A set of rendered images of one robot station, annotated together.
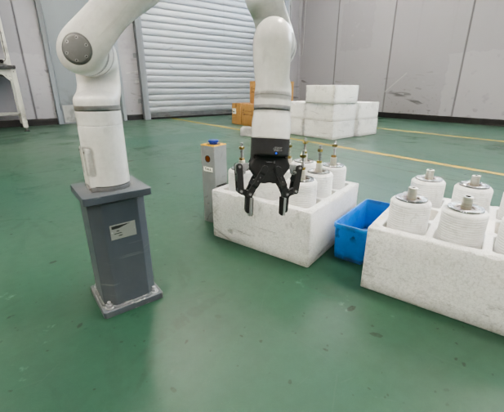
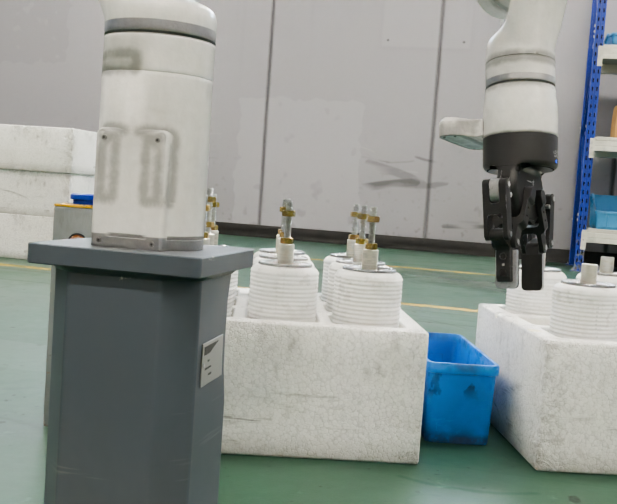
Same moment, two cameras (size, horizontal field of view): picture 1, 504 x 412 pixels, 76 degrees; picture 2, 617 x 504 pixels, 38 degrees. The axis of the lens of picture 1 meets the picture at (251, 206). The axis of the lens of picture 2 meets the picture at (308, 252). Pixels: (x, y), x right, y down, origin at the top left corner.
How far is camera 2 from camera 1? 0.73 m
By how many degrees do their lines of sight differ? 42
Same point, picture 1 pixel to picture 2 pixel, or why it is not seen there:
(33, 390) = not seen: outside the picture
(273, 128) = (552, 116)
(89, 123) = (186, 65)
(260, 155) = (533, 165)
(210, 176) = not seen: hidden behind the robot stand
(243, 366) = not seen: outside the picture
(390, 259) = (590, 396)
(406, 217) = (600, 314)
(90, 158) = (171, 156)
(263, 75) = (533, 23)
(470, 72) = (282, 137)
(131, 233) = (218, 371)
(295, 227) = (389, 373)
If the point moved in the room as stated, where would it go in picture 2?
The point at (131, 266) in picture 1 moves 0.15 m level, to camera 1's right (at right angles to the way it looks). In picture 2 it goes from (207, 470) to (339, 447)
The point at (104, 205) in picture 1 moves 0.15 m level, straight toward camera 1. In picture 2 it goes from (205, 283) to (381, 305)
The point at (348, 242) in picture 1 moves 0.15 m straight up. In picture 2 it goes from (460, 400) to (469, 299)
